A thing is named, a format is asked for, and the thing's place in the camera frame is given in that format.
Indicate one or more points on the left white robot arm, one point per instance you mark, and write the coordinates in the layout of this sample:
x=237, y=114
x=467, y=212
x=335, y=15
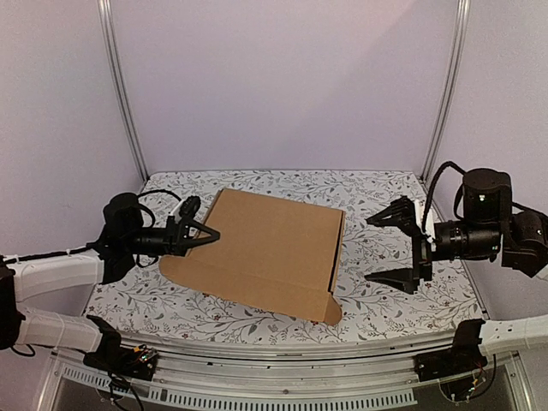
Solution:
x=24, y=277

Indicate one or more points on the aluminium corner post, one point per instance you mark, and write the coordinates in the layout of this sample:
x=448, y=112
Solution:
x=456, y=51
x=114, y=61

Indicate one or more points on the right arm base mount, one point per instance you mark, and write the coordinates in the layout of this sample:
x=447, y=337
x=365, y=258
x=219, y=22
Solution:
x=458, y=370

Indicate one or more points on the left aluminium corner post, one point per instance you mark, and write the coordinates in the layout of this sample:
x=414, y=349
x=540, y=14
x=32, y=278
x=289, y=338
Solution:
x=114, y=61

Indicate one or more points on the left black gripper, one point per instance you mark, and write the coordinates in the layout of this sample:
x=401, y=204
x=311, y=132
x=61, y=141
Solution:
x=175, y=237

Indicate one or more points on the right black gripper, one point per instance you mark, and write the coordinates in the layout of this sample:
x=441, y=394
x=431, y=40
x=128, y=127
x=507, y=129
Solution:
x=421, y=250

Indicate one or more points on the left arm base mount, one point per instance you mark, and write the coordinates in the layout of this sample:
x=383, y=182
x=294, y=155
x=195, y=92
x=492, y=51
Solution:
x=110, y=356

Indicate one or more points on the brown cardboard box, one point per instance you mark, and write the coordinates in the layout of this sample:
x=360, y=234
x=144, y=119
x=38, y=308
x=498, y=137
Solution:
x=277, y=255

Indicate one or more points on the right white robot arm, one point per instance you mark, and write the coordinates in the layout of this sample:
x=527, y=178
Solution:
x=523, y=251

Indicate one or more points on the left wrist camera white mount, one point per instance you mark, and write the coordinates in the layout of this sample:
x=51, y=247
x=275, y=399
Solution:
x=181, y=217

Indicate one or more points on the right aluminium corner post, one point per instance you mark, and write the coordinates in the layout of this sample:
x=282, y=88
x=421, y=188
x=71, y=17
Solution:
x=456, y=51

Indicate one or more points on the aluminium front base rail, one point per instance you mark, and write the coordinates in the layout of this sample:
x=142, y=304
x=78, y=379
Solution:
x=377, y=375

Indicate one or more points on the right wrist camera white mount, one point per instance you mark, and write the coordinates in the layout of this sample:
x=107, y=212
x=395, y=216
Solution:
x=427, y=234

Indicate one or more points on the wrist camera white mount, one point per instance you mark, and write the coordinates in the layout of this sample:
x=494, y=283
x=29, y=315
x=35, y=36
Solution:
x=181, y=217
x=427, y=234

